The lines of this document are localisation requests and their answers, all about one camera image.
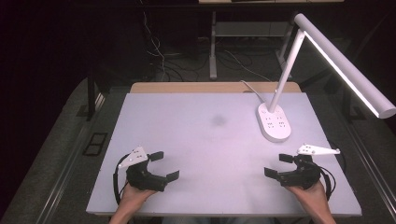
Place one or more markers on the black floor socket frame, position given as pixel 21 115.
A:
pixel 95 143

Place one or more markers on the white table mat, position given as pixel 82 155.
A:
pixel 211 155

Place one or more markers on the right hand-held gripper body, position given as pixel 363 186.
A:
pixel 306 174

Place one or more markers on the person's left hand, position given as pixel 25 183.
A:
pixel 134 199

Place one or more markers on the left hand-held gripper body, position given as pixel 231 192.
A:
pixel 137 174

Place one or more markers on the white desk lamp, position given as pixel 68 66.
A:
pixel 275 123

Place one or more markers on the grey metal desk frame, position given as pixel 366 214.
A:
pixel 246 29

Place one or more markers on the person's right hand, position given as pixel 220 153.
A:
pixel 313 199

